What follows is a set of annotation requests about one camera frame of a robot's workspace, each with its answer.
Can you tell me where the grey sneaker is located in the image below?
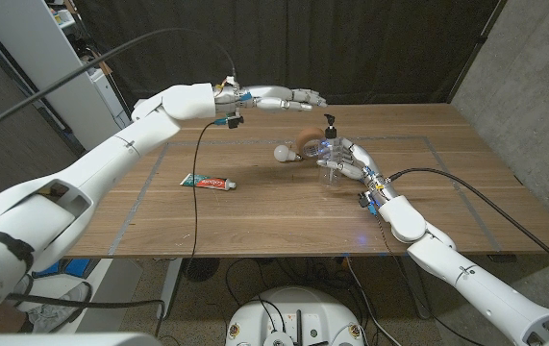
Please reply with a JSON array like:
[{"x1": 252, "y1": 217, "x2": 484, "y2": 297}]
[{"x1": 28, "y1": 281, "x2": 93, "y2": 333}]

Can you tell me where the white table leg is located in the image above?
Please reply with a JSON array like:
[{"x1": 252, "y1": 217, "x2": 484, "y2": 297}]
[
  {"x1": 398, "y1": 256, "x2": 433, "y2": 321},
  {"x1": 156, "y1": 258, "x2": 184, "y2": 321}
]

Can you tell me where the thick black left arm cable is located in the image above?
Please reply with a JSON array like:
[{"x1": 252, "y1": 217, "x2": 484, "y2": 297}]
[{"x1": 0, "y1": 27, "x2": 237, "y2": 145}]

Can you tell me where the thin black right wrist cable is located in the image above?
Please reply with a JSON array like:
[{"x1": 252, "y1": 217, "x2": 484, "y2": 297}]
[{"x1": 372, "y1": 210, "x2": 489, "y2": 346}]

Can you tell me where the black round floor object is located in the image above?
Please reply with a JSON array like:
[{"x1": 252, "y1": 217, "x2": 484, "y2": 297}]
[{"x1": 181, "y1": 258, "x2": 221, "y2": 284}]

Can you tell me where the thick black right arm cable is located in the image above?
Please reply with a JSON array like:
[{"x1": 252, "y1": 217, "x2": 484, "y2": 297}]
[{"x1": 387, "y1": 166, "x2": 549, "y2": 280}]

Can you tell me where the black backdrop pole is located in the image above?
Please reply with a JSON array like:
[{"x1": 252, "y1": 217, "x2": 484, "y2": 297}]
[{"x1": 446, "y1": 0, "x2": 509, "y2": 104}]

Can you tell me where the thin black left wrist cable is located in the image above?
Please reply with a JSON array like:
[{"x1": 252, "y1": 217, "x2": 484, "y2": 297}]
[{"x1": 189, "y1": 119, "x2": 232, "y2": 263}]

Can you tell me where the white robot torso base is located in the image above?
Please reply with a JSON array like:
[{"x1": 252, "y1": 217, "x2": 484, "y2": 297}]
[{"x1": 224, "y1": 286, "x2": 365, "y2": 346}]

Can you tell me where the dark fabric curtain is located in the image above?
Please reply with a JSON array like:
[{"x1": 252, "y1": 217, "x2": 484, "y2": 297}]
[{"x1": 72, "y1": 0, "x2": 501, "y2": 108}]

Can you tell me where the red teal toothpaste tube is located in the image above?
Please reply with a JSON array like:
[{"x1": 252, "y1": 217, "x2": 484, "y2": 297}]
[{"x1": 179, "y1": 172, "x2": 237, "y2": 192}]

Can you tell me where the white blue mobile base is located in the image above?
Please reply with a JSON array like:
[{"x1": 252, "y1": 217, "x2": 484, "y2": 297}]
[{"x1": 55, "y1": 258, "x2": 143, "y2": 333}]

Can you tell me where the white light bulb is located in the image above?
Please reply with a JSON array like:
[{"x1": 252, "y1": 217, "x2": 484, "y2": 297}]
[{"x1": 273, "y1": 144, "x2": 303, "y2": 163}]

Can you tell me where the thick black shoulder cable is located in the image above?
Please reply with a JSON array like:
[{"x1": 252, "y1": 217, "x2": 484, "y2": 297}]
[{"x1": 7, "y1": 292, "x2": 167, "y2": 337}]

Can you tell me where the white storage cabinet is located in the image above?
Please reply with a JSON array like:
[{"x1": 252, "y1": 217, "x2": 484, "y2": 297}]
[{"x1": 0, "y1": 0, "x2": 131, "y2": 150}]

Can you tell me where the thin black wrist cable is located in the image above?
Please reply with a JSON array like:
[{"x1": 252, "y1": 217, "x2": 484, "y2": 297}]
[
  {"x1": 189, "y1": 119, "x2": 232, "y2": 263},
  {"x1": 372, "y1": 210, "x2": 489, "y2": 346}
]

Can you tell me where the grey floor cable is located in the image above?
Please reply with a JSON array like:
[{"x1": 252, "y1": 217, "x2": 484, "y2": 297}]
[{"x1": 344, "y1": 257, "x2": 390, "y2": 346}]

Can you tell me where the clear dispenser bottle black pump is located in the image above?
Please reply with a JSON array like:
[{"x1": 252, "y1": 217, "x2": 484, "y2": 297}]
[{"x1": 316, "y1": 113, "x2": 345, "y2": 188}]

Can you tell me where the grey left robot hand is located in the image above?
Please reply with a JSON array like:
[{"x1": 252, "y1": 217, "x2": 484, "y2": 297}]
[{"x1": 233, "y1": 85, "x2": 328, "y2": 112}]

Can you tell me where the brown packing tape roll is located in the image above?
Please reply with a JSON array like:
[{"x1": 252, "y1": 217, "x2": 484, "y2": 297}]
[{"x1": 295, "y1": 126, "x2": 327, "y2": 161}]

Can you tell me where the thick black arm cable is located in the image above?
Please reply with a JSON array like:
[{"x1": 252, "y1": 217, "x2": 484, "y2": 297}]
[
  {"x1": 387, "y1": 166, "x2": 549, "y2": 280},
  {"x1": 0, "y1": 27, "x2": 237, "y2": 145}
]

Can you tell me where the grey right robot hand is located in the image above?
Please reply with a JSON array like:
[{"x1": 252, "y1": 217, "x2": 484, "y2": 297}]
[{"x1": 315, "y1": 136, "x2": 398, "y2": 203}]

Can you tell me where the light wooden table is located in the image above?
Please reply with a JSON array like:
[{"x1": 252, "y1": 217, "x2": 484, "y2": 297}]
[{"x1": 110, "y1": 136, "x2": 504, "y2": 254}]

